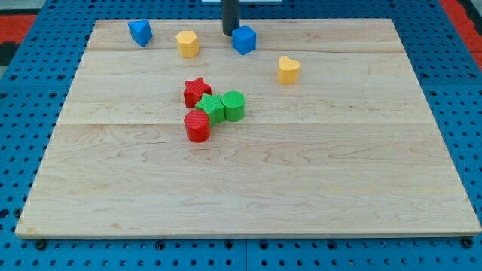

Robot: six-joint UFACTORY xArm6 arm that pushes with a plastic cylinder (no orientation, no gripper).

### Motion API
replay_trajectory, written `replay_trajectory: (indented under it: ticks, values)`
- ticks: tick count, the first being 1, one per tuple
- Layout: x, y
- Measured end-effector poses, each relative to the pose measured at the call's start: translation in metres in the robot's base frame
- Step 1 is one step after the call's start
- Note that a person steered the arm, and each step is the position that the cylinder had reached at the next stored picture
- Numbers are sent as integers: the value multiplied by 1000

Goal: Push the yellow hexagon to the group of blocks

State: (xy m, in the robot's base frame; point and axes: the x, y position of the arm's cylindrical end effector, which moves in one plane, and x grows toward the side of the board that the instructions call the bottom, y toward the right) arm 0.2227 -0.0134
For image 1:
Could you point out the green cylinder block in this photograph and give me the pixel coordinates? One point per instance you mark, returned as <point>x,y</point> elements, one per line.
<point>234,105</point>

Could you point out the red cylinder block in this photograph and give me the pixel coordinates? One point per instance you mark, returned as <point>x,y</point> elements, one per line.
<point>197,126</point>

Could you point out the yellow hexagon block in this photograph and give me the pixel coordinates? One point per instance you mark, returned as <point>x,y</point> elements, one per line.
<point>188,43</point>

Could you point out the red star block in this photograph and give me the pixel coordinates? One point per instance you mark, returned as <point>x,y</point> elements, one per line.
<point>194,89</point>

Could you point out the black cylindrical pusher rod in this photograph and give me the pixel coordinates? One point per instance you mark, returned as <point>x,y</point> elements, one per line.
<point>230,16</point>

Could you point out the green star block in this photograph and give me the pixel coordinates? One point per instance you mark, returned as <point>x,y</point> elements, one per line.
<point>213,107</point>

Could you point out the blue triangular block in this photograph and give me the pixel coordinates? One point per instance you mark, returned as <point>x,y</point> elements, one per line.
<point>140,32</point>

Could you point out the yellow heart block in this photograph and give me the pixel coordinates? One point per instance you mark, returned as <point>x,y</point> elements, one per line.
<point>288,70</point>

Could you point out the blue cube block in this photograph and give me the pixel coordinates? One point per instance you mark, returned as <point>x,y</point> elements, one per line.
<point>244,39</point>

